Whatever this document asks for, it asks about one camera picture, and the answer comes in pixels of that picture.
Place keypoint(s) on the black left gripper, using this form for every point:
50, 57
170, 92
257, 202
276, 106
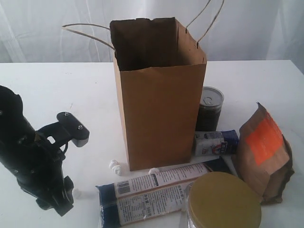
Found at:
38, 170

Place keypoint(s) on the white marshmallow candy pair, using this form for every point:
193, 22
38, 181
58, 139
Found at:
116, 167

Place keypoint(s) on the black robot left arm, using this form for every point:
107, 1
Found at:
13, 124

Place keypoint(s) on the white marshmallow near bag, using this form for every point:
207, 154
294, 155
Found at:
153, 171

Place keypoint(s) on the brown paper bag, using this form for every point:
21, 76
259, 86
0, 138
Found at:
159, 72

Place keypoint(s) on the blue noodle packet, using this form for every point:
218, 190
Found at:
146, 197

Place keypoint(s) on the plastic jar gold lid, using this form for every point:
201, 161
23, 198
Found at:
220, 200

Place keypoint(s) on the dark flat packet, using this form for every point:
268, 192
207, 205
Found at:
218, 165

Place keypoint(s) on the small blue white packet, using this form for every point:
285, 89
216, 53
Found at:
215, 143

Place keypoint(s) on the dark can silver lid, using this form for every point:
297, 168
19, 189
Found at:
209, 110

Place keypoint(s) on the brown pouch orange label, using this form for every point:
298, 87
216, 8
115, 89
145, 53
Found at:
263, 159

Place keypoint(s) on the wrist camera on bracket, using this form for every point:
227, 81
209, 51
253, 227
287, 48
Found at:
67, 128

